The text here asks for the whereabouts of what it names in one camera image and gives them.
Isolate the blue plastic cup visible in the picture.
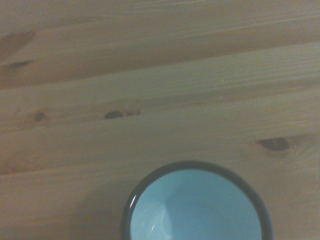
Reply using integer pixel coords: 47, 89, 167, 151
120, 160, 274, 240

